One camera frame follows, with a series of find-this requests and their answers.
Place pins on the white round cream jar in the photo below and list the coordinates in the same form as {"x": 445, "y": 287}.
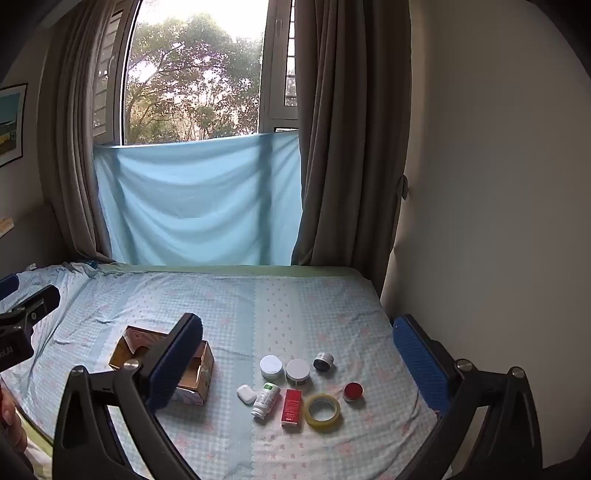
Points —
{"x": 271, "y": 366}

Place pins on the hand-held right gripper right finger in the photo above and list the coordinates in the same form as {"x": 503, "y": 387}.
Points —
{"x": 420, "y": 364}

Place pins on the white earbud case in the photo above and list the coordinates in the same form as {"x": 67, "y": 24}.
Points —
{"x": 244, "y": 393}

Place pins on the grey-brown curtain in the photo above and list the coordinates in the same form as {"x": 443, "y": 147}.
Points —
{"x": 69, "y": 138}
{"x": 351, "y": 138}

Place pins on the red-lidded silver jar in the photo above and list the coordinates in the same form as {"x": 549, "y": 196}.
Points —
{"x": 353, "y": 391}

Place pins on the clear yellowish tape roll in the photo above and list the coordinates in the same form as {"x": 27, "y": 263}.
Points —
{"x": 323, "y": 425}

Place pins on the framed wall picture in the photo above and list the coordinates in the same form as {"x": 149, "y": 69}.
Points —
{"x": 11, "y": 124}

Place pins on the person's left hand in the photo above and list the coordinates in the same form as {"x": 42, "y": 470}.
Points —
{"x": 8, "y": 408}

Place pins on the white bottle with green label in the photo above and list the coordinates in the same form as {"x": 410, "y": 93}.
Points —
{"x": 265, "y": 400}

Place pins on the red carton box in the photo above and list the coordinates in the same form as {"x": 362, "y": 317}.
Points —
{"x": 292, "y": 408}

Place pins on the green mattress cover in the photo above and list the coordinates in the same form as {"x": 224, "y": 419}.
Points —
{"x": 231, "y": 270}

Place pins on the light blue hanging cloth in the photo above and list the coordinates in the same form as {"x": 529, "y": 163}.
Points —
{"x": 198, "y": 203}

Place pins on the small black silver jar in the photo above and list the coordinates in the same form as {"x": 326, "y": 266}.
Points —
{"x": 323, "y": 362}

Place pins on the white round lid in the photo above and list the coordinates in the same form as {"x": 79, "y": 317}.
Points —
{"x": 298, "y": 370}

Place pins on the curtain tieback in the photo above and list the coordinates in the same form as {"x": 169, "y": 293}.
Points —
{"x": 404, "y": 187}

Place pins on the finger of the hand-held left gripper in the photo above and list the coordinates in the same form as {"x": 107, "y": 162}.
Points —
{"x": 8, "y": 285}
{"x": 41, "y": 302}

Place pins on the wooden wall shelf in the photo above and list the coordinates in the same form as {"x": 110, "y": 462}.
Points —
{"x": 5, "y": 227}

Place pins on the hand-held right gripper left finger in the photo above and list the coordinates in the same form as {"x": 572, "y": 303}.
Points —
{"x": 173, "y": 369}

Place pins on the window with grey frame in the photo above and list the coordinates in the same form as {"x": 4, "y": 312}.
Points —
{"x": 194, "y": 69}

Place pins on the floral checked bed sheet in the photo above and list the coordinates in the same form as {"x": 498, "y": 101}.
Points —
{"x": 277, "y": 314}

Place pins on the cardboard box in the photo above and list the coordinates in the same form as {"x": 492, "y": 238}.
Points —
{"x": 206, "y": 364}

